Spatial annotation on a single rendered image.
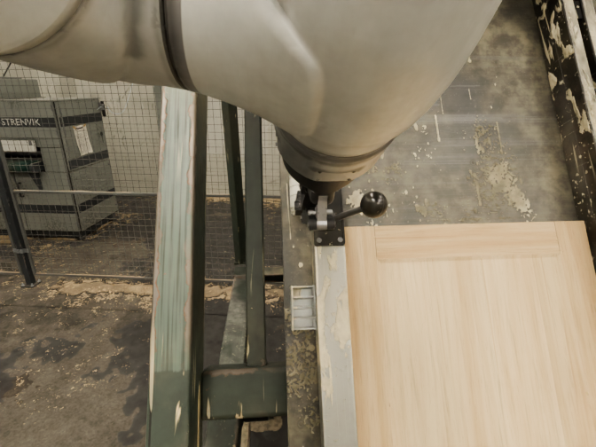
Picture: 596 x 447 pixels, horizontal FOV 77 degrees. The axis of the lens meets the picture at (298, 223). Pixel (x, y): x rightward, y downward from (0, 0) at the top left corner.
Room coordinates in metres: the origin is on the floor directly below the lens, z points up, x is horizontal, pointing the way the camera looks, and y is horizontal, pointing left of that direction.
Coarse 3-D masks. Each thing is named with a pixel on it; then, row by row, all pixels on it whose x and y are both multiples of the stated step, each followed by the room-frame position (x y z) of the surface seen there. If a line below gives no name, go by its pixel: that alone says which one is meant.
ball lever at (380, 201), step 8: (368, 192) 0.50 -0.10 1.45; (376, 192) 0.49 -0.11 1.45; (368, 200) 0.48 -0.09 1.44; (376, 200) 0.48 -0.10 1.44; (384, 200) 0.48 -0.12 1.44; (352, 208) 0.53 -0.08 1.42; (360, 208) 0.51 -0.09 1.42; (368, 208) 0.48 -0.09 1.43; (376, 208) 0.48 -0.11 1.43; (384, 208) 0.48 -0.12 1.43; (336, 216) 0.55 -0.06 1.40; (344, 216) 0.53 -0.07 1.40; (368, 216) 0.49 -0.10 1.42; (376, 216) 0.48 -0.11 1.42
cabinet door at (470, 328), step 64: (384, 256) 0.57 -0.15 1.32; (448, 256) 0.58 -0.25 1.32; (512, 256) 0.58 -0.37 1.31; (576, 256) 0.59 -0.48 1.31; (384, 320) 0.51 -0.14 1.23; (448, 320) 0.52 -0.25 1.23; (512, 320) 0.53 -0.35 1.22; (576, 320) 0.53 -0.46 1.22; (384, 384) 0.46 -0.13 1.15; (448, 384) 0.47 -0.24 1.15; (512, 384) 0.47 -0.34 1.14; (576, 384) 0.48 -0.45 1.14
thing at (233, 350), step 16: (240, 272) 1.51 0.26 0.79; (272, 272) 1.52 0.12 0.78; (240, 288) 1.37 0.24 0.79; (240, 304) 1.25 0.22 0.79; (240, 320) 1.15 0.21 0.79; (224, 336) 1.06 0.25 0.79; (240, 336) 1.05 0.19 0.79; (224, 352) 0.97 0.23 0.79; (240, 352) 0.97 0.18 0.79; (208, 432) 0.68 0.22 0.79; (224, 432) 0.68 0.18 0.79; (240, 432) 0.73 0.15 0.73
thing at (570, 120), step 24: (552, 0) 0.84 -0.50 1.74; (576, 0) 0.82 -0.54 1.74; (552, 24) 0.82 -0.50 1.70; (576, 24) 0.78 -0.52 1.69; (552, 48) 0.81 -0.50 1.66; (576, 48) 0.75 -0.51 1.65; (552, 72) 0.79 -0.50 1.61; (576, 72) 0.73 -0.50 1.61; (576, 96) 0.72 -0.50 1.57; (576, 120) 0.70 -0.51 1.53; (576, 144) 0.69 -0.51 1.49; (576, 168) 0.67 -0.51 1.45; (576, 192) 0.66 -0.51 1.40
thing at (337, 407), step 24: (312, 240) 0.57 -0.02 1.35; (312, 264) 0.57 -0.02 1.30; (336, 264) 0.54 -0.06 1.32; (336, 288) 0.52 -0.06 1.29; (336, 312) 0.50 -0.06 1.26; (336, 336) 0.48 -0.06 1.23; (336, 360) 0.46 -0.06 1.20; (336, 384) 0.44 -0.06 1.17; (336, 408) 0.42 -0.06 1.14; (336, 432) 0.40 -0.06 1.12
